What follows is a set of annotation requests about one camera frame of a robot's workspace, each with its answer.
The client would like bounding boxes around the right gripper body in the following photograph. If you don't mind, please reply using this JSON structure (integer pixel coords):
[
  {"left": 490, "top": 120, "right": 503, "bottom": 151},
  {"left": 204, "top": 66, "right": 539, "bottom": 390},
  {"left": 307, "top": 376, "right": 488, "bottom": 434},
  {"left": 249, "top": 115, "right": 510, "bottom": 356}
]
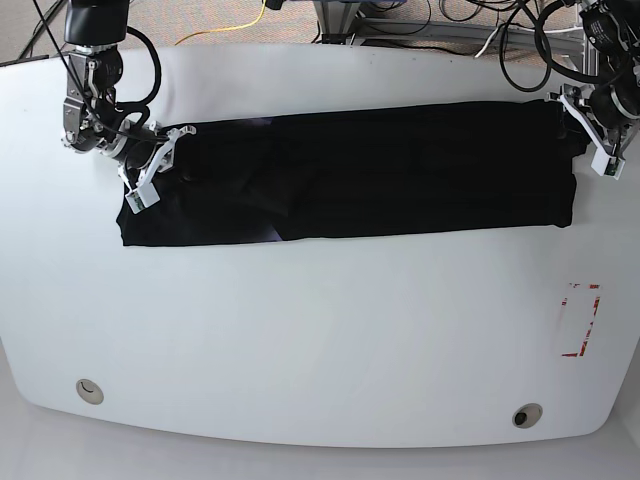
[{"left": 118, "top": 125, "right": 197, "bottom": 192}]

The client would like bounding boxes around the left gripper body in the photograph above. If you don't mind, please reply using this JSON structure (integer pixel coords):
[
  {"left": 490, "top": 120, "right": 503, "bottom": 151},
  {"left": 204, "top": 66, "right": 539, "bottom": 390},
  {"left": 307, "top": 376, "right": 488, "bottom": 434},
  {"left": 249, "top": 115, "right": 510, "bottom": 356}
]
[{"left": 546, "top": 84, "right": 639, "bottom": 160}]

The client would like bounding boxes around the black printed t-shirt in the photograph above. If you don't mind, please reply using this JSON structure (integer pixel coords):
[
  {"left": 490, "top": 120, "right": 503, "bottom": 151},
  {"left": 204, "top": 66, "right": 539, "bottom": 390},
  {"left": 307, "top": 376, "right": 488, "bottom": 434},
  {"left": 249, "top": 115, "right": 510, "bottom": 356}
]
[{"left": 117, "top": 100, "right": 590, "bottom": 247}]

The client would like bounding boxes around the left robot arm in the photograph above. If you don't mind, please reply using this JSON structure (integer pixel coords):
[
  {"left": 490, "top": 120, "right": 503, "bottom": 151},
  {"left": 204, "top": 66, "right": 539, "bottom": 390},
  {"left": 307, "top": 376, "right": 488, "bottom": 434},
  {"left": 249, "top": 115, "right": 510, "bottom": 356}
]
[{"left": 496, "top": 1, "right": 639, "bottom": 178}]

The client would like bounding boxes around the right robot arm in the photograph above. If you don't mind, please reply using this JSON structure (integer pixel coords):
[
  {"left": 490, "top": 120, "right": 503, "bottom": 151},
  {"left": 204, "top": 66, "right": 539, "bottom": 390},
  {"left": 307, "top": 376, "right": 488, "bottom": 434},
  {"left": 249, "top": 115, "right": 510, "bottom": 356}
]
[{"left": 63, "top": 1, "right": 196, "bottom": 197}]

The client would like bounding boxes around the red tape rectangle marking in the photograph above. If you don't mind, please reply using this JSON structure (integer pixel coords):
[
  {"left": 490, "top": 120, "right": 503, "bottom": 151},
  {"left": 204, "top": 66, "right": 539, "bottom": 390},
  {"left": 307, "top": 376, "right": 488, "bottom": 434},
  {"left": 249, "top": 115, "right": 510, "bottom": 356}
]
[{"left": 555, "top": 283, "right": 602, "bottom": 358}]

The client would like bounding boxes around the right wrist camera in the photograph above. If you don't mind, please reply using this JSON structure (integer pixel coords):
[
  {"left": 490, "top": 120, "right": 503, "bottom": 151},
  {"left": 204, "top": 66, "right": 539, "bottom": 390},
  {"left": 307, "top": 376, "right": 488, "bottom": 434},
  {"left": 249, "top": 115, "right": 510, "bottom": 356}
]
[{"left": 125, "top": 183, "right": 160, "bottom": 214}]

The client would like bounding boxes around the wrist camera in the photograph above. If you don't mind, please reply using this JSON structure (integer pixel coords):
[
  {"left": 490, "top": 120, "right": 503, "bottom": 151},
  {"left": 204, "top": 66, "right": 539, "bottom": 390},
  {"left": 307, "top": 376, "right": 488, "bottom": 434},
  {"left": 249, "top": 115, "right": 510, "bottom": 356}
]
[
  {"left": 591, "top": 150, "right": 625, "bottom": 180},
  {"left": 125, "top": 183, "right": 160, "bottom": 214}
]

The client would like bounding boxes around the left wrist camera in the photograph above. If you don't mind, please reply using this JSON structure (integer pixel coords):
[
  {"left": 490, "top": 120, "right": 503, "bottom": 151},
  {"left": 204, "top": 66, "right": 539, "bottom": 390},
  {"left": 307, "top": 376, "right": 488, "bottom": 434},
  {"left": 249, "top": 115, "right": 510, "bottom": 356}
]
[{"left": 591, "top": 150, "right": 625, "bottom": 180}]

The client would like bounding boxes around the white cable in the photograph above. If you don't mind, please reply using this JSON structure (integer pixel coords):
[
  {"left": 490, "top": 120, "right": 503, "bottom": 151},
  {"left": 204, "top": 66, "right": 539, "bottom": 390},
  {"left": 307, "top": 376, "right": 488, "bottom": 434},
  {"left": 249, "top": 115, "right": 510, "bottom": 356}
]
[{"left": 473, "top": 23, "right": 526, "bottom": 59}]

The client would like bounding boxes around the yellow cable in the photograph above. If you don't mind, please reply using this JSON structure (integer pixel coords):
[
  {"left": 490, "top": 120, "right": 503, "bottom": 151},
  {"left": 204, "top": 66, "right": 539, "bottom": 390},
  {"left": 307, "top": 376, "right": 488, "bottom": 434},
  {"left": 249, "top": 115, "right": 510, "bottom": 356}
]
[{"left": 174, "top": 0, "right": 266, "bottom": 47}]

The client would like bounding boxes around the aluminium frame rail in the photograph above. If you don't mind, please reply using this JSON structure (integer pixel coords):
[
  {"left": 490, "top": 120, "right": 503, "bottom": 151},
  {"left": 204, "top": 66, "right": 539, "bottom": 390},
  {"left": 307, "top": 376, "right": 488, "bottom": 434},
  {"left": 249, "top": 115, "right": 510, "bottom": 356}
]
[{"left": 311, "top": 1, "right": 599, "bottom": 75}]

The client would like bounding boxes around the left table cable grommet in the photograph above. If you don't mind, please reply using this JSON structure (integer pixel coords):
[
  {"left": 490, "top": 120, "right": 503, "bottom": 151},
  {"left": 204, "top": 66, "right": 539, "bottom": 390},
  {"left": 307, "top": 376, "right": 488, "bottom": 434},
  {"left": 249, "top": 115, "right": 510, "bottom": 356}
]
[{"left": 76, "top": 379, "right": 104, "bottom": 405}]

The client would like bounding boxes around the table cable grommet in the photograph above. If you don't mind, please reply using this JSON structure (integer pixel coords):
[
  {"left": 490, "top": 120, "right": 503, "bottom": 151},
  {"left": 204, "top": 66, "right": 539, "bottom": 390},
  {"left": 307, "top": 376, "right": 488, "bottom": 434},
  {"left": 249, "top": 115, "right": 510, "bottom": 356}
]
[
  {"left": 76, "top": 379, "right": 104, "bottom": 405},
  {"left": 512, "top": 403, "right": 543, "bottom": 429}
]

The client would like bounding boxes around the right table cable grommet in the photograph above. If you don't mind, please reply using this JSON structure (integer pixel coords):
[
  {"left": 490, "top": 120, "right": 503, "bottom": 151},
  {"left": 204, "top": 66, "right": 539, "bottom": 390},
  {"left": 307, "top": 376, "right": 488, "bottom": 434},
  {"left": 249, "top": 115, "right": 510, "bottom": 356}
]
[{"left": 512, "top": 403, "right": 543, "bottom": 429}]

